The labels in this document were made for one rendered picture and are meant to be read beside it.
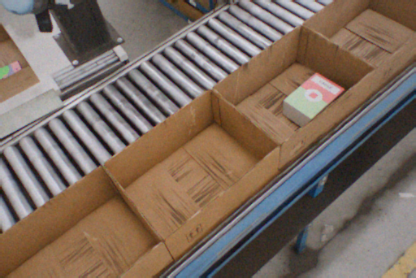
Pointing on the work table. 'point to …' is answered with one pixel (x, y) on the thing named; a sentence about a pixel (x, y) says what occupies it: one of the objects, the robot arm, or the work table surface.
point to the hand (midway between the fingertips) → (53, 6)
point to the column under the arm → (84, 32)
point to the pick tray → (28, 78)
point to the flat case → (10, 69)
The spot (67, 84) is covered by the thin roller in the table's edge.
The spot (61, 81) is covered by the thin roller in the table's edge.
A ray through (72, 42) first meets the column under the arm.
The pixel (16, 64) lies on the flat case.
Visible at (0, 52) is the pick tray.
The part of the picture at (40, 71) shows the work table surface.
